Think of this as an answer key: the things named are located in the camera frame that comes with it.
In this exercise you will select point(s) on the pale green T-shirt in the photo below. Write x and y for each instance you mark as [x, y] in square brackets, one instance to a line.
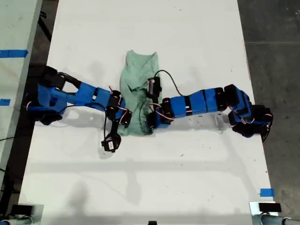
[138, 70]

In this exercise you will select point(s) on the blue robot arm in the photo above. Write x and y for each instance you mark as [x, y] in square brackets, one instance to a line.
[86, 93]
[199, 103]

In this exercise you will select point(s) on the black stand legs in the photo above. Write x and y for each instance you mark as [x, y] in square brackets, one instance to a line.
[47, 30]

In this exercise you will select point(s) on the short blue tape strip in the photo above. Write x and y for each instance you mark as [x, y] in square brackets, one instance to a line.
[4, 102]

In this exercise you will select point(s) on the long blue tape strip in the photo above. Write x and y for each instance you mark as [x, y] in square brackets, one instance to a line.
[11, 53]

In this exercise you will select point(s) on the square blue tape piece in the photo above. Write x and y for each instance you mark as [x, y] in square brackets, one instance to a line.
[267, 192]

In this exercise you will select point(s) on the small black box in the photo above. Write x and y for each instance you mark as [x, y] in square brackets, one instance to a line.
[22, 209]
[269, 207]

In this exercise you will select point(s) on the pale grey side table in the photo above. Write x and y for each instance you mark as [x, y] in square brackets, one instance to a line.
[14, 28]

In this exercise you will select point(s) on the black camera stalk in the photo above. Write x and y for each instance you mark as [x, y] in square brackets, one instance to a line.
[153, 99]
[114, 126]

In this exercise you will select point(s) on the black labelled camera box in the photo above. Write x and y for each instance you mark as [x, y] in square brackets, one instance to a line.
[112, 143]

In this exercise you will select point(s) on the pale grey camera box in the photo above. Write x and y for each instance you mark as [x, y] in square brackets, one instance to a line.
[154, 87]

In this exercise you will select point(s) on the tiny black mount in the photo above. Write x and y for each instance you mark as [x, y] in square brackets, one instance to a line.
[152, 223]

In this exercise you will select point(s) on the pale metal bracket plate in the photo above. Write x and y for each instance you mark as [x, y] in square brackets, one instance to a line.
[38, 215]
[254, 208]

